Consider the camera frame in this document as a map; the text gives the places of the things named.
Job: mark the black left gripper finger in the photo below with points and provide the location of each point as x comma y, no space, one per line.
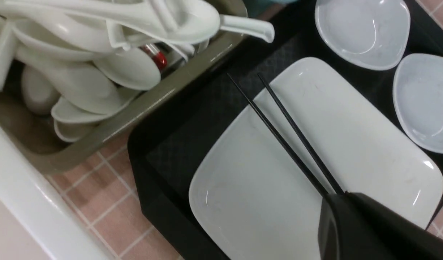
353,226

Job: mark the black chopstick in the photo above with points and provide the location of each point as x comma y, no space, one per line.
301,165
307,145

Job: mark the white rectangular rice plate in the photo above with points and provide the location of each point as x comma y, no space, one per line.
256,204

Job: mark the small white bowl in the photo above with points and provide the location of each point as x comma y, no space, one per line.
371,34
418,99

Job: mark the black serving tray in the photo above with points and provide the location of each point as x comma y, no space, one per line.
216,183

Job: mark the white spoon overhanging bin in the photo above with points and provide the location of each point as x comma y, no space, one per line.
257,28

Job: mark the top white ceramic spoon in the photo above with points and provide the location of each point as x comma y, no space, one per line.
196,20

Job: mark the large white plastic tub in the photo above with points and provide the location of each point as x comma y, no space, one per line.
41,211

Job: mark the olive green plastic bin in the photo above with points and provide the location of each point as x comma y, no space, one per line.
35,139

